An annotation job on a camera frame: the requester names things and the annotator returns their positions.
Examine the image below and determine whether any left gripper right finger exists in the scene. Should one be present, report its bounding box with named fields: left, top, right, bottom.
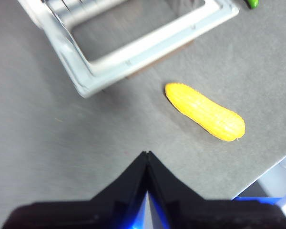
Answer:
left=147, top=150, right=286, bottom=229

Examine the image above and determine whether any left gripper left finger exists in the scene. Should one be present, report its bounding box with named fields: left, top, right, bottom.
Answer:
left=1, top=150, right=148, bottom=229

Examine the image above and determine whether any yellow toy corn cob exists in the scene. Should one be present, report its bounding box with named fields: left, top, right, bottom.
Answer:
left=164, top=82, right=246, bottom=143

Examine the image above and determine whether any purple toy eggplant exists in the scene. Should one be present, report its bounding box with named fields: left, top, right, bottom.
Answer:
left=243, top=0, right=260, bottom=10

